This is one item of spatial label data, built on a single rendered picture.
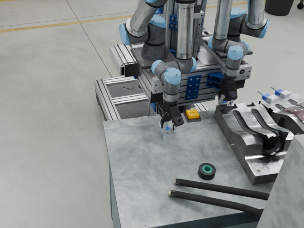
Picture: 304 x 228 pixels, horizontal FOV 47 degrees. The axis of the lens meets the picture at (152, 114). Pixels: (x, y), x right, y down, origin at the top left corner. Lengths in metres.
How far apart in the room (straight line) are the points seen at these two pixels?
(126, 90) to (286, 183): 2.39
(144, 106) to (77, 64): 1.31
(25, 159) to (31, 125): 0.41
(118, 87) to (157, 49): 1.33
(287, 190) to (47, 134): 2.43
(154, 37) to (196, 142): 0.61
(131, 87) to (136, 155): 1.59
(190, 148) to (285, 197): 0.87
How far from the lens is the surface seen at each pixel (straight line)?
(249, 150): 1.70
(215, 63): 2.23
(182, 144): 1.80
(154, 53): 1.97
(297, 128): 1.98
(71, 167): 2.79
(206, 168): 1.67
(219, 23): 1.91
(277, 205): 1.04
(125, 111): 2.94
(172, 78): 1.57
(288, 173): 0.96
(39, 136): 3.10
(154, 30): 1.91
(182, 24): 1.65
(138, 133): 1.84
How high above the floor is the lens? 2.02
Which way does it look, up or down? 38 degrees down
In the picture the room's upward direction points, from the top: 4 degrees clockwise
